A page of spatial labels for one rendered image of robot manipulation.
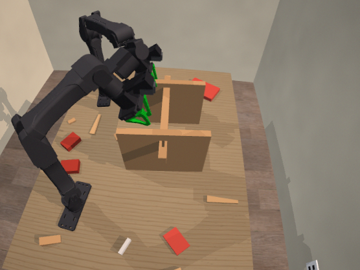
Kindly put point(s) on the orange rectangular block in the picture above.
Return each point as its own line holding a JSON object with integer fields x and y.
{"x": 49, "y": 240}

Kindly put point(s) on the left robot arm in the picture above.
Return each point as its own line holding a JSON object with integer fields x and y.
{"x": 119, "y": 34}

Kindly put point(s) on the small white rectangular block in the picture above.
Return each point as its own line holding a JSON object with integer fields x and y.
{"x": 125, "y": 245}

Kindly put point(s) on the brown wooden board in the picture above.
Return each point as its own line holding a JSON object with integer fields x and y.
{"x": 186, "y": 100}
{"x": 186, "y": 149}

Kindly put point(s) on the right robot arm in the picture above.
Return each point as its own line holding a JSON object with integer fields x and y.
{"x": 87, "y": 74}

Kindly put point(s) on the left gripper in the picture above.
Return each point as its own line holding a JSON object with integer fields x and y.
{"x": 151, "y": 68}

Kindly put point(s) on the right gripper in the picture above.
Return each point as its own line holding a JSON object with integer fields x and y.
{"x": 129, "y": 115}

